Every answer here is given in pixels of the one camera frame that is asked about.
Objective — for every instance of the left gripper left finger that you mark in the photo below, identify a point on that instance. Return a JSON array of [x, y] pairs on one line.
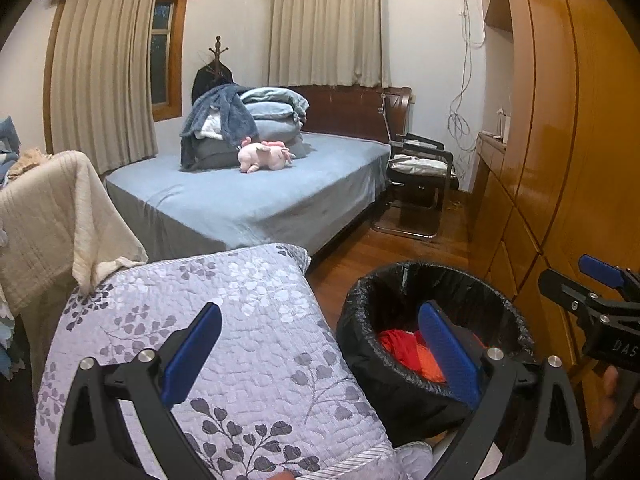
[[94, 441]]

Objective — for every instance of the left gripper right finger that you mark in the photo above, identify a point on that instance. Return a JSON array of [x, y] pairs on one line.
[[529, 408]]

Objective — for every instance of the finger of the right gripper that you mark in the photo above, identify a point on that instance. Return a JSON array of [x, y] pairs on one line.
[[625, 281], [565, 292]]

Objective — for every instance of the red cloth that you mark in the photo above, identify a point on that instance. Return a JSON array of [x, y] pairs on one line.
[[398, 344]]

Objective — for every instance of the orange textured cloth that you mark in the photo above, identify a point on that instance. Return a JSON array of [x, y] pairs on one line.
[[423, 362]]

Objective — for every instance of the black lined trash bin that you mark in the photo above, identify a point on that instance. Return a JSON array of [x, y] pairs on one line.
[[389, 298]]

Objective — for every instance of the right hand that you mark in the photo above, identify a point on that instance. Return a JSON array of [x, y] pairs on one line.
[[610, 384]]

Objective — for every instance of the floral lavender quilt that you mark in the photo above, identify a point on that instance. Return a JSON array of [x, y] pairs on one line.
[[274, 395]]

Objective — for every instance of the black metal chair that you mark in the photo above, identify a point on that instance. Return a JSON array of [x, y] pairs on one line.
[[419, 177]]

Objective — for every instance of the beige blanket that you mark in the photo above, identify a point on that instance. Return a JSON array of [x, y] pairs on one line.
[[58, 224]]

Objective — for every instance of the blue bed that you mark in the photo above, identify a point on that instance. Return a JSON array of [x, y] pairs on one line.
[[177, 214]]

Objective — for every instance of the dark wooden headboard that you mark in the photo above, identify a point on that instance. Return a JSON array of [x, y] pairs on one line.
[[378, 113]]

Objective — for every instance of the pink plush toy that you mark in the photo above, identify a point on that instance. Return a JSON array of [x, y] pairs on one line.
[[271, 155]]

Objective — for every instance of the pile of folded bedding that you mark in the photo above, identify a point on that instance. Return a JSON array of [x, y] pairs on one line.
[[280, 114]]

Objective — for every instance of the right beige curtain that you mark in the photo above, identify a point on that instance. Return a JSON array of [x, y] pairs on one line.
[[328, 43]]

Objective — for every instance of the beige curtain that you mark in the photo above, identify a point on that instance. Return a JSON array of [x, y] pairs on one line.
[[100, 97], [328, 43]]

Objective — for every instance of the dark blue fleece blanket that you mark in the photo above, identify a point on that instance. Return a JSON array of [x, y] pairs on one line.
[[212, 134]]

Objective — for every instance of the left beige curtain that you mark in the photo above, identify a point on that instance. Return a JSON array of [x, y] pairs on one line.
[[100, 97]]

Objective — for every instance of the wooden coat rack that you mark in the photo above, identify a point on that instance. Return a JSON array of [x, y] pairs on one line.
[[211, 75]]

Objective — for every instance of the wooden framed window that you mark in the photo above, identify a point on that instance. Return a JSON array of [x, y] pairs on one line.
[[166, 58]]

